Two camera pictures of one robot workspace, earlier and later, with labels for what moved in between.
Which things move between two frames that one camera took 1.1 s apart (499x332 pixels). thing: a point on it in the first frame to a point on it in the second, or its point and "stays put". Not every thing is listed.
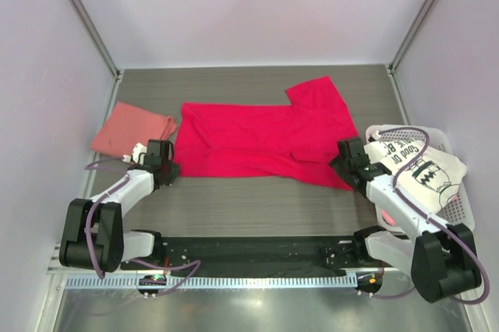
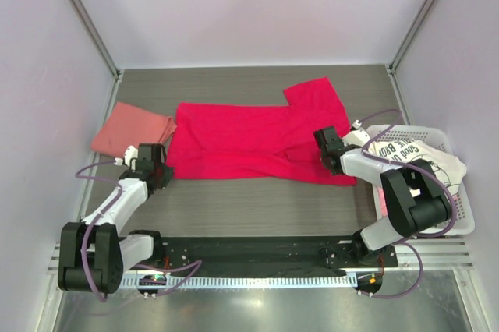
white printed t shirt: (432, 182) stays put
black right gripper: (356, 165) to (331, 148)
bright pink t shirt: (299, 141) stays put
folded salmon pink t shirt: (125, 126) stays put
